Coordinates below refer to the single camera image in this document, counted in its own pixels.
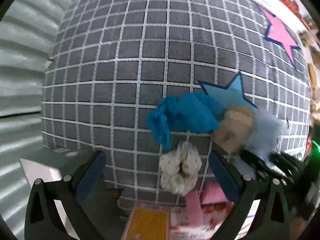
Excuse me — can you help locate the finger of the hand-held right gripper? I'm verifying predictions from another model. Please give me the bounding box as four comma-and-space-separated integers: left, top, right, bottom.
239, 149, 273, 180
270, 152, 304, 182

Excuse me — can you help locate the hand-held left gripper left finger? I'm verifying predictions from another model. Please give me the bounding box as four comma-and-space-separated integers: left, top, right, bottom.
25, 150, 108, 240

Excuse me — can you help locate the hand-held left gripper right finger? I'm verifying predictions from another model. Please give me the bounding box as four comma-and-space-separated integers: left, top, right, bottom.
209, 150, 292, 240

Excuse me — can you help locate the light blue fluffy cloth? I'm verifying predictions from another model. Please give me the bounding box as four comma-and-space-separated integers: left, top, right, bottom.
246, 109, 288, 159

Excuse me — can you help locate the pink sponge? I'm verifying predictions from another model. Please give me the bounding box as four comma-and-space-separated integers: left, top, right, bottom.
185, 181, 229, 224

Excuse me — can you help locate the beige scrunchie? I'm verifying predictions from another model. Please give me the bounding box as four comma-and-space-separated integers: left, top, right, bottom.
214, 106, 254, 154

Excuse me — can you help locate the white dotted scrunchie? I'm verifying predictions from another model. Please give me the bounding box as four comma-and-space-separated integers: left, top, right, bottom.
159, 141, 202, 196

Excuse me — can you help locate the yellow and pink packet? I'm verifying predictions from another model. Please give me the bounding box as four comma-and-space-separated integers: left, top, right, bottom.
170, 202, 260, 240

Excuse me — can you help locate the pale green curtain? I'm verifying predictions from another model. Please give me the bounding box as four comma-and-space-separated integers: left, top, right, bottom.
0, 0, 83, 240

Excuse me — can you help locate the checked grey bed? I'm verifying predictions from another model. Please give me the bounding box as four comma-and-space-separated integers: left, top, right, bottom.
41, 0, 312, 217

